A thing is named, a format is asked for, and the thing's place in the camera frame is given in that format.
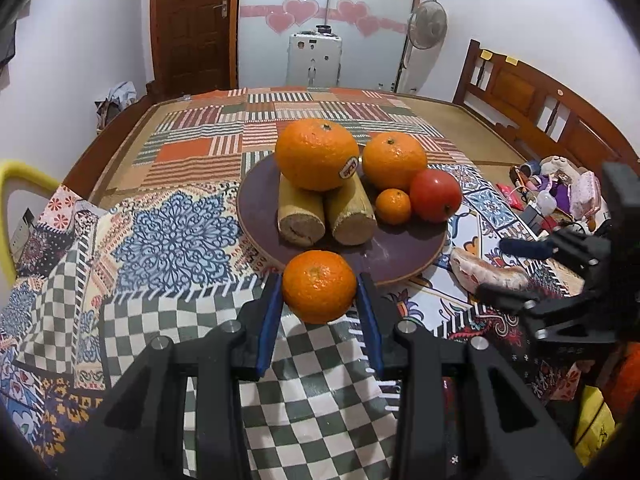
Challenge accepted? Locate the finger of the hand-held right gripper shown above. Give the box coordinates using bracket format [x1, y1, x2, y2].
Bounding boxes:
[475, 282, 591, 342]
[499, 230, 608, 281]

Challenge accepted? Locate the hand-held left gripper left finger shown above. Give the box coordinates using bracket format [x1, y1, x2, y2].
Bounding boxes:
[60, 272, 286, 480]

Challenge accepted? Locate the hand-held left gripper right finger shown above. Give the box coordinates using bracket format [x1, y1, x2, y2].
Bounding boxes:
[355, 271, 583, 480]

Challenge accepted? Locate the small tangerine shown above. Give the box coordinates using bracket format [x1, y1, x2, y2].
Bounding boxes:
[281, 250, 358, 325]
[375, 188, 412, 225]

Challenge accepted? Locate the purple round plate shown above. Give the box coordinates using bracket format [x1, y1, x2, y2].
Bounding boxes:
[236, 152, 448, 285]

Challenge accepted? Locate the red tomato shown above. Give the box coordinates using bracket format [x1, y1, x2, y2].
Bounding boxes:
[409, 169, 462, 223]

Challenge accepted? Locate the yellow corn cob piece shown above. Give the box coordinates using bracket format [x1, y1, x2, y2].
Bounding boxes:
[277, 175, 327, 243]
[324, 185, 377, 246]

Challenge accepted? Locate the large plain orange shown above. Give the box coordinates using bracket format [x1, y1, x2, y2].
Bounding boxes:
[362, 131, 428, 193]

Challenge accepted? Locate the large orange with sticker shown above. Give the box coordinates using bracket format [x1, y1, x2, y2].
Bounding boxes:
[274, 119, 361, 192]

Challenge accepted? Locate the pile of assorted small items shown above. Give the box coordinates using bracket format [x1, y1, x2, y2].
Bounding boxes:
[500, 155, 608, 233]

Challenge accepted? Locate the pink patterned pouch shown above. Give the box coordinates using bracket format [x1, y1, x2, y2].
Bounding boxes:
[570, 171, 601, 217]

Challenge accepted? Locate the green white checkered cloth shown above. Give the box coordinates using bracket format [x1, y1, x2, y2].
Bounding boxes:
[100, 280, 406, 480]

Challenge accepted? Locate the colourful patterned patchwork sheet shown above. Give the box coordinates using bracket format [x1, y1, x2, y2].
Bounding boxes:
[0, 160, 601, 461]

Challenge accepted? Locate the woven bamboo bed mat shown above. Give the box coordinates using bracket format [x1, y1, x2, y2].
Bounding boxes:
[90, 92, 526, 196]

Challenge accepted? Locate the wooden bed headboard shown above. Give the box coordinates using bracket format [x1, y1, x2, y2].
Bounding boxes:
[452, 38, 640, 176]

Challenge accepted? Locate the yellow plastic bag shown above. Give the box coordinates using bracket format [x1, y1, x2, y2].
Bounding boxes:
[575, 385, 621, 466]

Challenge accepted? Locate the striped patchwork blanket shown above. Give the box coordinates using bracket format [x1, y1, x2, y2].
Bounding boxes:
[132, 87, 481, 191]

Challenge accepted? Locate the standing electric fan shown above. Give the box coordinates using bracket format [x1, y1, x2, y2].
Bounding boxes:
[395, 0, 448, 95]

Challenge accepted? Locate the white boxy appliance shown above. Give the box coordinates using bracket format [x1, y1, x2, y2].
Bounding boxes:
[286, 25, 345, 88]

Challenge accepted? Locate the heap of clothes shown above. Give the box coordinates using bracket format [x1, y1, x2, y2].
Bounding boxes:
[96, 81, 138, 133]

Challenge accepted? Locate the brown wooden door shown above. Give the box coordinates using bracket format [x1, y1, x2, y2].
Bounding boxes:
[150, 0, 241, 98]

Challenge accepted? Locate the wall socket with cables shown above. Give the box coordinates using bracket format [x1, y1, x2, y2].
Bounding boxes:
[9, 207, 37, 261]

